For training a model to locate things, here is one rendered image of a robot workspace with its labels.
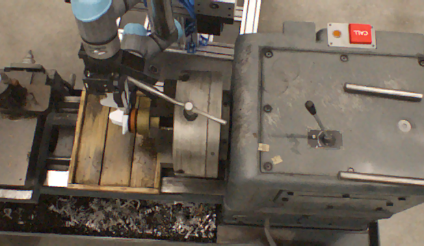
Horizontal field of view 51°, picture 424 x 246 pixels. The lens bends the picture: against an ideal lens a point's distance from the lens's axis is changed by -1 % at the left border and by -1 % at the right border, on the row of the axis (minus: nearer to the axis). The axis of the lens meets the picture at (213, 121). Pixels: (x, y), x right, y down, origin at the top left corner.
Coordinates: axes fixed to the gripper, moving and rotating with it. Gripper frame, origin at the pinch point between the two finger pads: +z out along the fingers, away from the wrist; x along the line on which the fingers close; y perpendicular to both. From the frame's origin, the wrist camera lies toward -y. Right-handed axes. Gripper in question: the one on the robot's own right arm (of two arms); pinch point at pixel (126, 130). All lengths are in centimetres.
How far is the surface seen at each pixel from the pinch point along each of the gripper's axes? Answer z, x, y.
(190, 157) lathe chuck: 9.4, 8.5, -20.1
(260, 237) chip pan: 22, -54, -46
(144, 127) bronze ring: -0.3, 2.6, -5.6
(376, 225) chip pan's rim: 15, -49, -90
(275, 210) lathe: 17, -22, -48
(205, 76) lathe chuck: -13.4, 12.1, -22.4
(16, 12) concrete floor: -108, -108, 103
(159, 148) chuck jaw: 5.5, 1.8, -10.4
